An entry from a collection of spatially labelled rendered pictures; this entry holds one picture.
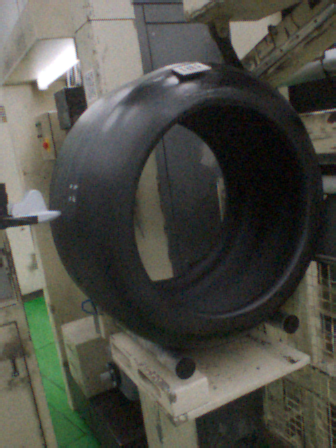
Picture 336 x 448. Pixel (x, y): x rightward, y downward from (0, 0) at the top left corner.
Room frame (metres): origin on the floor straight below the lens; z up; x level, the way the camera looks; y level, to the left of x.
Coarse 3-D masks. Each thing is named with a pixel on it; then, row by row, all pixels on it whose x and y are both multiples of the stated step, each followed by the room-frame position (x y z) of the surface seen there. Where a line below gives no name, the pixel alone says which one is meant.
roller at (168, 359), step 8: (136, 336) 0.97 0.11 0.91; (144, 344) 0.93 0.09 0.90; (152, 344) 0.90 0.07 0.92; (152, 352) 0.89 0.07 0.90; (160, 352) 0.86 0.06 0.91; (168, 352) 0.84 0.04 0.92; (176, 352) 0.83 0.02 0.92; (160, 360) 0.85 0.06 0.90; (168, 360) 0.82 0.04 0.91; (176, 360) 0.81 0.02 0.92; (184, 360) 0.80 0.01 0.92; (192, 360) 0.81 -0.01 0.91; (168, 368) 0.82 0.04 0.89; (176, 368) 0.79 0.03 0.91; (184, 368) 0.79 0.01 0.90; (192, 368) 0.80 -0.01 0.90; (184, 376) 0.79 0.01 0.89
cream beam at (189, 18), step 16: (192, 0) 1.21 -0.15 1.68; (208, 0) 1.15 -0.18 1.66; (224, 0) 1.10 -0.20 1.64; (240, 0) 1.11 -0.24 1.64; (256, 0) 1.13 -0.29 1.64; (272, 0) 1.15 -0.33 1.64; (288, 0) 1.17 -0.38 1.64; (192, 16) 1.22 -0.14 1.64; (208, 16) 1.22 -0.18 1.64; (240, 16) 1.27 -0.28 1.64; (256, 16) 1.30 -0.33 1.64
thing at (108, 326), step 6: (102, 312) 1.08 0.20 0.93; (102, 318) 1.08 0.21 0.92; (108, 318) 1.09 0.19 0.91; (102, 324) 1.08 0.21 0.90; (108, 324) 1.09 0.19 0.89; (114, 324) 1.09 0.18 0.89; (102, 330) 1.09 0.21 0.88; (108, 330) 1.09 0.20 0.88; (114, 330) 1.09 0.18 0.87; (120, 330) 1.10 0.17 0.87; (102, 336) 1.09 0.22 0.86; (108, 336) 1.09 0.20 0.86
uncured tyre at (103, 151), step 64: (128, 128) 0.78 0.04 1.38; (192, 128) 1.16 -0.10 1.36; (256, 128) 1.12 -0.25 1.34; (64, 192) 0.83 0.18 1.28; (128, 192) 0.76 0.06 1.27; (256, 192) 1.20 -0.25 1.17; (320, 192) 0.96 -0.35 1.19; (64, 256) 0.88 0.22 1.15; (128, 256) 0.75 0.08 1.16; (256, 256) 1.13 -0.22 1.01; (128, 320) 0.78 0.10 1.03; (192, 320) 0.80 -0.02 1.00; (256, 320) 0.87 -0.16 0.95
